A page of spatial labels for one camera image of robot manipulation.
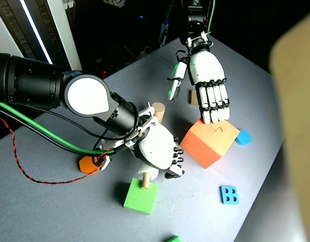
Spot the grey table cloth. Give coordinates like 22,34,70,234
0,35,289,242

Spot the blue round disc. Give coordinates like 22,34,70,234
234,129,252,146

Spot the white light strip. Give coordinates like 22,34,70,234
19,0,53,65

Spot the red twisted cable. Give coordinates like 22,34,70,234
0,110,112,185

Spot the blurred beige wooden post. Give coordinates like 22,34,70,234
269,10,310,242

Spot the thin green cable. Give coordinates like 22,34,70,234
206,0,216,33

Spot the blue four-hole square tile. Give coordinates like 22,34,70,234
219,186,240,204

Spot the orange box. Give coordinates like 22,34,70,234
179,118,240,169

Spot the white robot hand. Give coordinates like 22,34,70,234
167,49,231,125
129,122,185,180

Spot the plain wooden rectangular block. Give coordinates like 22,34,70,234
188,90,200,106

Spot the thick green cable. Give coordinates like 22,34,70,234
0,99,120,155

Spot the black cable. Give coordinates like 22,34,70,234
0,105,102,156

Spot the orange piece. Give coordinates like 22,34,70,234
79,155,105,174

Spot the white cabinet panel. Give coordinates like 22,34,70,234
0,0,82,71

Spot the green textured foam cube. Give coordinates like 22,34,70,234
123,177,160,215

